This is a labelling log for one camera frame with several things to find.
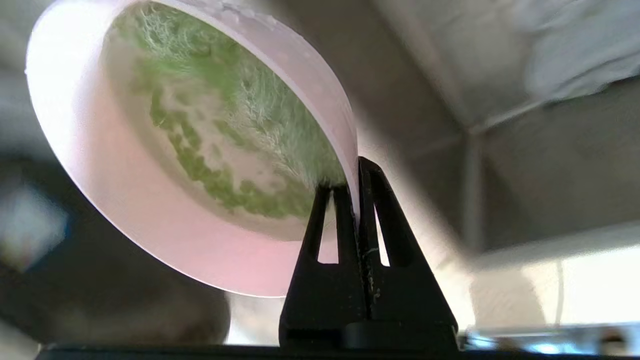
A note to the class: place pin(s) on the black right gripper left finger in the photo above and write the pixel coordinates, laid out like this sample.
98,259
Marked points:
320,305

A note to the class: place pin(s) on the black Midea rice cooker base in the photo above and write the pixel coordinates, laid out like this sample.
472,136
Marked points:
100,300

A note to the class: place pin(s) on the crumpled grey cloth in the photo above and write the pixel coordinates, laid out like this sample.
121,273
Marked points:
580,50

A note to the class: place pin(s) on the stainless steel sink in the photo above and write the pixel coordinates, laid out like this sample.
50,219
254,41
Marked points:
550,175

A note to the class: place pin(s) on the pink plastic bowl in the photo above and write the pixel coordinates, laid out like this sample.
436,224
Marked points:
125,215

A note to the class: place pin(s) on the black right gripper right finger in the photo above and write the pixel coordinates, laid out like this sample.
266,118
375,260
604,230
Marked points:
405,300

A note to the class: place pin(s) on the green grains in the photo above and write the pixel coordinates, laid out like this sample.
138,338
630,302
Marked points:
260,115

